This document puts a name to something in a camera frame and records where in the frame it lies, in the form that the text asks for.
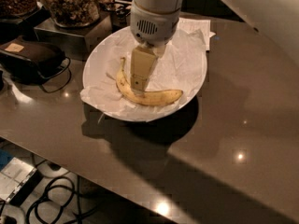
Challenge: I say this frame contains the grey box on floor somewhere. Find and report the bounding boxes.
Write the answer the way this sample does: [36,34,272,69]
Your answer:
[0,158,42,206]

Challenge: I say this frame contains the white bowl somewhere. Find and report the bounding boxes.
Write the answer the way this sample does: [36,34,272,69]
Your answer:
[81,21,208,123]

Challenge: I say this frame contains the small dark tray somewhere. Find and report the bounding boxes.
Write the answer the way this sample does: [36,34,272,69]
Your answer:
[106,0,132,19]

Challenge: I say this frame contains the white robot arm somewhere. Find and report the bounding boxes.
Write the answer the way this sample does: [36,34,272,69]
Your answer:
[130,0,299,63]

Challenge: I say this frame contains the metal stand block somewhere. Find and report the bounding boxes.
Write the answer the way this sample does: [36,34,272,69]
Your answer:
[35,12,112,61]

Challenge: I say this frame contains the black floor cables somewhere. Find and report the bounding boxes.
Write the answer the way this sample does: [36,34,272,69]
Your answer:
[24,159,104,224]

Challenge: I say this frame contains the white paper sheet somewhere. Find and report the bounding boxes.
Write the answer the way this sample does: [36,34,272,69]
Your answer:
[178,18,215,51]

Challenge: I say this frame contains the yellow banana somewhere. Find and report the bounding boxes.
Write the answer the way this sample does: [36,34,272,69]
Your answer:
[116,57,183,106]

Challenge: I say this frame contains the black cable on table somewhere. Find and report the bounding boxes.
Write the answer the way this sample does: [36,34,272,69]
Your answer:
[36,57,73,94]

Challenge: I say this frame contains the black device with label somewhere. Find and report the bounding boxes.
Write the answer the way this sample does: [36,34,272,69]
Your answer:
[0,36,70,85]

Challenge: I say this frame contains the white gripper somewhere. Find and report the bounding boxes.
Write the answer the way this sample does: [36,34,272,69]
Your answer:
[130,0,181,91]

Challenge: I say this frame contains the glass jar of cereal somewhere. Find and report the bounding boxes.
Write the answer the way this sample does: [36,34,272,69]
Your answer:
[0,0,37,17]

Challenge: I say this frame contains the white paper liner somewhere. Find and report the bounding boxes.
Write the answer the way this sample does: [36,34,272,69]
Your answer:
[79,28,206,123]

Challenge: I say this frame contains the glass jar of nuts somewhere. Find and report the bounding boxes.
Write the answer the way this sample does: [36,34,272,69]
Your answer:
[44,0,100,28]

